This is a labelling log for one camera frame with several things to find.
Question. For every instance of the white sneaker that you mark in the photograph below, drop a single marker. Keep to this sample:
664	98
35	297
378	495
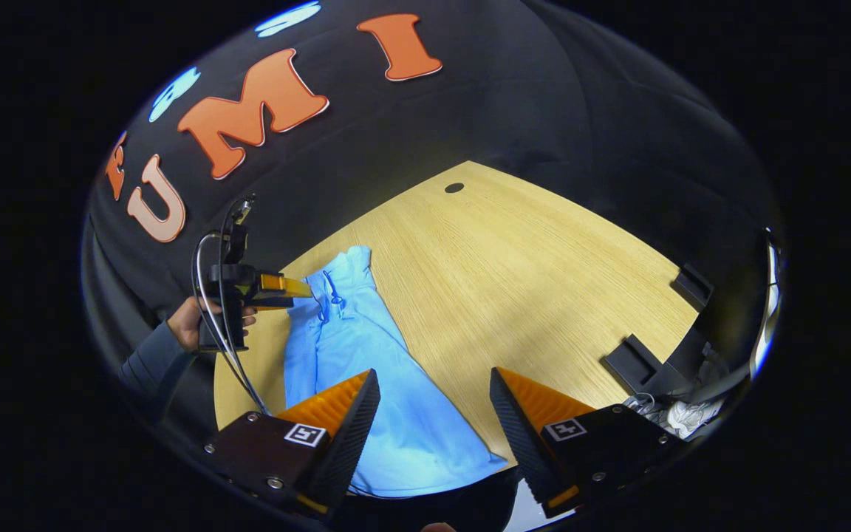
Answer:
684	417

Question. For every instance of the light blue T-shirt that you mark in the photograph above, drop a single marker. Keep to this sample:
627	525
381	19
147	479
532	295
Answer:
366	347

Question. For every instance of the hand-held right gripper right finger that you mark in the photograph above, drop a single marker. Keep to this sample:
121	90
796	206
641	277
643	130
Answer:
518	436

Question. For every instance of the round black table grommet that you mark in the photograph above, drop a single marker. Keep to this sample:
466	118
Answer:
454	188

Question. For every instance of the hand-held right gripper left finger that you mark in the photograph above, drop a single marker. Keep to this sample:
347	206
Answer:
351	436

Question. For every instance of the black bracket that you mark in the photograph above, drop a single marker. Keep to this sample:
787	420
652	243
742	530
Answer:
694	287
636	362

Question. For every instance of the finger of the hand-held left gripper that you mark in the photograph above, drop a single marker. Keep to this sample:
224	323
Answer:
270	301

